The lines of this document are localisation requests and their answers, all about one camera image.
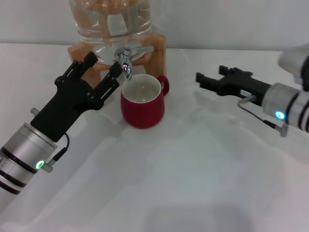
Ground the red cup white inside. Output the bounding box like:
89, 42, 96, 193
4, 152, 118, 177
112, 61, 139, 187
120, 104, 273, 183
120, 74, 170, 130

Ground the thin right arm cable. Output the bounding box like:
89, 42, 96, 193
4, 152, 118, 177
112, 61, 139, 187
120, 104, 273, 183
237, 95, 290, 138

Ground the chrome faucet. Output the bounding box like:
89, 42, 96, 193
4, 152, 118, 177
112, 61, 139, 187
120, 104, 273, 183
112, 45, 155, 81

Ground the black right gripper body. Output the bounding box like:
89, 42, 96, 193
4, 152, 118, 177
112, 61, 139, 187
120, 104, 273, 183
216, 70, 274, 107

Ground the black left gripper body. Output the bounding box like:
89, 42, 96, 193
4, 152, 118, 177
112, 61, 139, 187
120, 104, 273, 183
29, 72, 100, 143

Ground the right wrist camera housing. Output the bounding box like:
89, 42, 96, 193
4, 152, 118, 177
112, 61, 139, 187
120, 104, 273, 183
277, 44, 309, 92

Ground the wooden dispenser stand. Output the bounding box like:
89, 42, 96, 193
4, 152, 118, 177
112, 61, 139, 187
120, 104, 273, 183
67, 32, 167, 83

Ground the glass water dispenser jar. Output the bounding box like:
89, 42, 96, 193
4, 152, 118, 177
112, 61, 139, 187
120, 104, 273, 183
68, 0, 154, 67

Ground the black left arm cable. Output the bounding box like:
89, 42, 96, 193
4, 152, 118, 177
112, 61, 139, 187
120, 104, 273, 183
42, 132, 70, 174

